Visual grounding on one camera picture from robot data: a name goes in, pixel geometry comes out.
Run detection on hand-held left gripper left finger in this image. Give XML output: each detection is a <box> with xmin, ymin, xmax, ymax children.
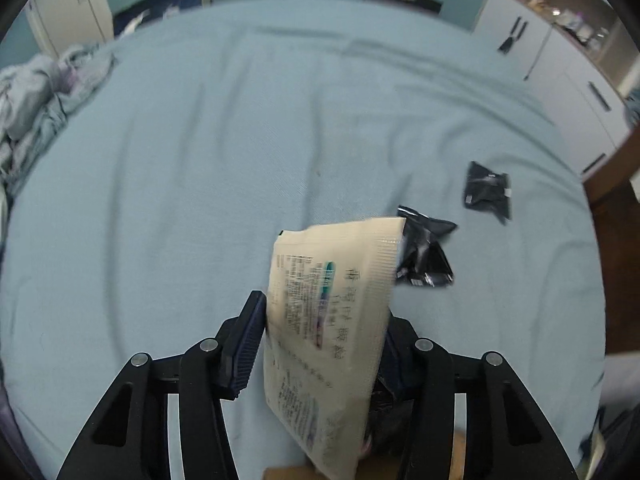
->
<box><xmin>55</xmin><ymin>290</ymin><xmax>267</xmax><ymax>480</ymax></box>

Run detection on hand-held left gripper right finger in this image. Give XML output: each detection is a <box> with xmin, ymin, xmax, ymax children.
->
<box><xmin>377</xmin><ymin>311</ymin><xmax>581</xmax><ymax>480</ymax></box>

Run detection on beige snack packet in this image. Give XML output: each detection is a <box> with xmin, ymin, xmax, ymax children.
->
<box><xmin>262</xmin><ymin>340</ymin><xmax>383</xmax><ymax>480</ymax></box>
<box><xmin>267</xmin><ymin>216</ymin><xmax>407</xmax><ymax>361</ymax></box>

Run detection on black foil snack packet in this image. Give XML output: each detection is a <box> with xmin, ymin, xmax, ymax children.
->
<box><xmin>462</xmin><ymin>161</ymin><xmax>513</xmax><ymax>225</ymax></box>
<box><xmin>395</xmin><ymin>205</ymin><xmax>458</xmax><ymax>289</ymax></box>

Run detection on wooden chair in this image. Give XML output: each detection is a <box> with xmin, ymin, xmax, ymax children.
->
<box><xmin>582</xmin><ymin>125</ymin><xmax>640</xmax><ymax>358</ymax></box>

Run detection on white low cabinet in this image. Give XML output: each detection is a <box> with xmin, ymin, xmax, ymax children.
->
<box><xmin>472</xmin><ymin>0</ymin><xmax>633</xmax><ymax>176</ymax></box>

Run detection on crumpled grey duvet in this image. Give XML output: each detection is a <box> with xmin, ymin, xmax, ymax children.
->
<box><xmin>0</xmin><ymin>45</ymin><xmax>117</xmax><ymax>198</ymax></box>

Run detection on dark blue framed box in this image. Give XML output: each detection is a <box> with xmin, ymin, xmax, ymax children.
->
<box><xmin>112</xmin><ymin>0</ymin><xmax>213</xmax><ymax>38</ymax></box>

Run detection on small bottles and trinkets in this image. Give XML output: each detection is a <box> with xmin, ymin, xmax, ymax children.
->
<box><xmin>517</xmin><ymin>0</ymin><xmax>608</xmax><ymax>52</ymax></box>

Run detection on white door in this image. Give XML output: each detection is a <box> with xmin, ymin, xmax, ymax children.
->
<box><xmin>25</xmin><ymin>0</ymin><xmax>115</xmax><ymax>58</ymax></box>

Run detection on black hanging strap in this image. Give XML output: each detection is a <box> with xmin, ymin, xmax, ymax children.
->
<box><xmin>497</xmin><ymin>16</ymin><xmax>529</xmax><ymax>56</ymax></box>

